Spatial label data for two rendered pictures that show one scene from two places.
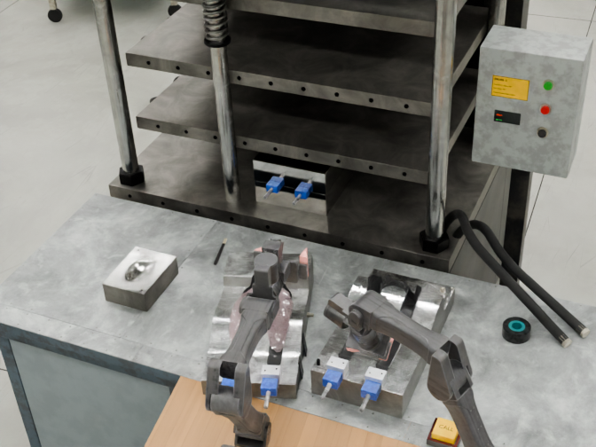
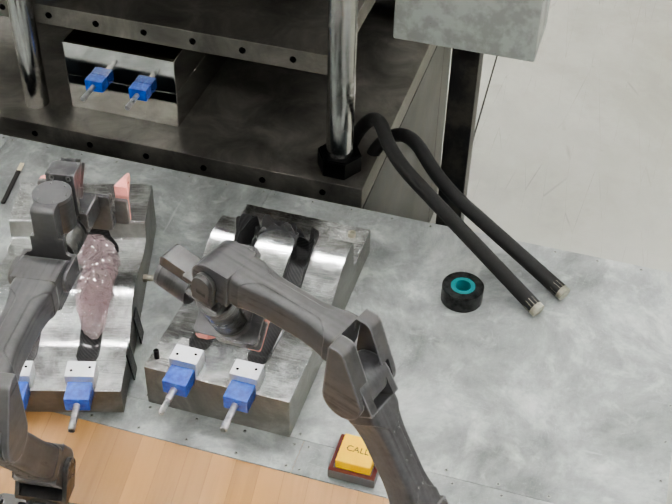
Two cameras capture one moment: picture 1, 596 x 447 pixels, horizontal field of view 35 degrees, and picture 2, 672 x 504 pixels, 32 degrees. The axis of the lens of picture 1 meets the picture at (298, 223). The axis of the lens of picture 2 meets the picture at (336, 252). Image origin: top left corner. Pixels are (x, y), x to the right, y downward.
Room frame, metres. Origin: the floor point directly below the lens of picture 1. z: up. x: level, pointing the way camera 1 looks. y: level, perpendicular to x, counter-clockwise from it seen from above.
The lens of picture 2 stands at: (0.46, -0.12, 2.33)
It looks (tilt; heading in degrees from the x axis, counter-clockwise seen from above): 41 degrees down; 351
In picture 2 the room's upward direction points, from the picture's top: 1 degrees clockwise
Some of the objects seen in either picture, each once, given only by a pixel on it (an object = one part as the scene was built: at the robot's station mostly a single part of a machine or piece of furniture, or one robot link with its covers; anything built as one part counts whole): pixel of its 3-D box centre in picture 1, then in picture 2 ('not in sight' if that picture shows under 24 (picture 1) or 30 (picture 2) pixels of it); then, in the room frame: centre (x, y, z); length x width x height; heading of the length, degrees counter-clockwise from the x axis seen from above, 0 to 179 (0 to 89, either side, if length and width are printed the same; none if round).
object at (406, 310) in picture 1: (381, 317); (257, 280); (1.99, -0.22, 0.92); 0.35 x 0.16 x 0.09; 155
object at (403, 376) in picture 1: (386, 328); (266, 295); (2.00, -0.24, 0.87); 0.50 x 0.26 x 0.14; 155
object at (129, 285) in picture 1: (141, 278); not in sight; (2.33, 0.50, 0.84); 0.20 x 0.15 x 0.07; 155
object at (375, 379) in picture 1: (369, 392); (237, 400); (1.73, -0.16, 0.89); 0.13 x 0.05 x 0.05; 155
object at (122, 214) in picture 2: (296, 260); (111, 192); (1.92, 0.01, 1.20); 0.09 x 0.07 x 0.07; 163
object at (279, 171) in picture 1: (317, 152); (164, 30); (2.96, -0.08, 0.87); 0.50 x 0.27 x 0.17; 155
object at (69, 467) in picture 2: (251, 433); (43, 476); (1.61, 0.14, 0.90); 0.09 x 0.06 x 0.06; 73
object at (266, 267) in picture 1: (262, 286); (47, 236); (1.77, 0.09, 1.24); 0.12 x 0.09 x 0.12; 163
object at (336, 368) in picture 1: (331, 381); (176, 385); (1.78, -0.07, 0.89); 0.13 x 0.05 x 0.05; 155
